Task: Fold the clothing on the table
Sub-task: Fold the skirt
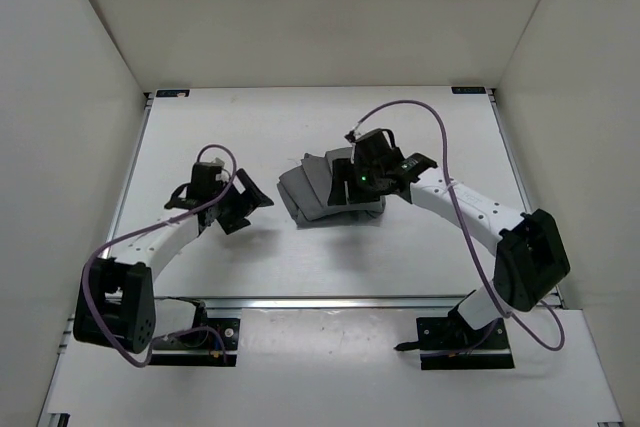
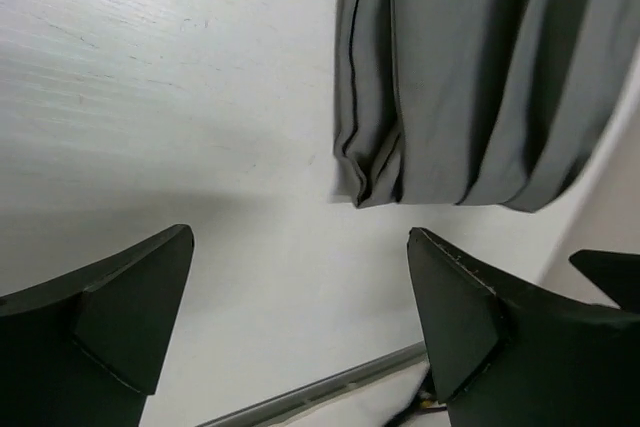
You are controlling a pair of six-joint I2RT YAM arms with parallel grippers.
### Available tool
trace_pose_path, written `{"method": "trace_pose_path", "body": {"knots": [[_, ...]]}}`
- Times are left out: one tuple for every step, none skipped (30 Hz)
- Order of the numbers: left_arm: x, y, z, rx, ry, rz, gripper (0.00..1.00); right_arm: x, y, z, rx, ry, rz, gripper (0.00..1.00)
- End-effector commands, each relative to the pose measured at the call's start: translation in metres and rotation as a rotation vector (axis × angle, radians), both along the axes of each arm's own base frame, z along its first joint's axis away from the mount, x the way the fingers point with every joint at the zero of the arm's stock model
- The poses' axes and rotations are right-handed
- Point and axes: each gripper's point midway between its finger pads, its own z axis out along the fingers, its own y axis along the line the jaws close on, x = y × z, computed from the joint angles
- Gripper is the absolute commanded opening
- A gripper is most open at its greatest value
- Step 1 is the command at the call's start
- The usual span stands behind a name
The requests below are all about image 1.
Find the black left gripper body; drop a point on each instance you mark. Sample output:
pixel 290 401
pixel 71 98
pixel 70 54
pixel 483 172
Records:
pixel 228 205

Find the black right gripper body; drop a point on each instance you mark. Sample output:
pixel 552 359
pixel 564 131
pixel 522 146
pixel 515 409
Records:
pixel 366 185

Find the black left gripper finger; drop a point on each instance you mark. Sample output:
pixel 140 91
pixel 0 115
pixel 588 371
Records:
pixel 231 222
pixel 249 196

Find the grey pleated skirt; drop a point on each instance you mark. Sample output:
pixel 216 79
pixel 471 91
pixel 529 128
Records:
pixel 305 191

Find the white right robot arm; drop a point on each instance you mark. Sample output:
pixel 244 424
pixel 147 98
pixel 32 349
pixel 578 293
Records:
pixel 530 258

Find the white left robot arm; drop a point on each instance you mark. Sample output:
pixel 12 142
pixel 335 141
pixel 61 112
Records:
pixel 120 288

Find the blue label sticker right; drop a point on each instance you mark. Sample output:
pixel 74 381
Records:
pixel 468 90

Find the blue label sticker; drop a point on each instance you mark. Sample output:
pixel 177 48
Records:
pixel 172 93
pixel 468 90

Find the blue label sticker left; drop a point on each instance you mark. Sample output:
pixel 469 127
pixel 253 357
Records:
pixel 172 93

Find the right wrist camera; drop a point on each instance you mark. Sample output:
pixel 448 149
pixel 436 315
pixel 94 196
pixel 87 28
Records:
pixel 353 136

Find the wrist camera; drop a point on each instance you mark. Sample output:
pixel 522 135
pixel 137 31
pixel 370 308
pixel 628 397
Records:
pixel 222 174
pixel 353 136

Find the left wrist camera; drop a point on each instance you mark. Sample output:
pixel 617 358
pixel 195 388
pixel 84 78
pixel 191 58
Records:
pixel 222 174

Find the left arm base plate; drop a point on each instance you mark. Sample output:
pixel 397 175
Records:
pixel 202 348

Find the aluminium table front rail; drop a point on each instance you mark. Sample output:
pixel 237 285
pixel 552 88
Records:
pixel 333 303

